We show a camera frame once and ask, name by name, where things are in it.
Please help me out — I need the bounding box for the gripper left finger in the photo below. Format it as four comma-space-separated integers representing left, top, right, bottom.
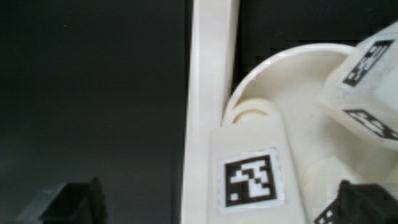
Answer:
14, 178, 108, 224

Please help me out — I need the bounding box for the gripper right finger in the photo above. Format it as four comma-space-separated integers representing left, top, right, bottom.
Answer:
334, 181, 398, 224

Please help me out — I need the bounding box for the white stool leg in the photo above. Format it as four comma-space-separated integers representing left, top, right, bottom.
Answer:
202, 109, 309, 224
320, 21, 398, 151

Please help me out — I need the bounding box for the white U-shaped fence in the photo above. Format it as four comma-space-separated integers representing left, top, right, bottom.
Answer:
179, 0, 240, 224

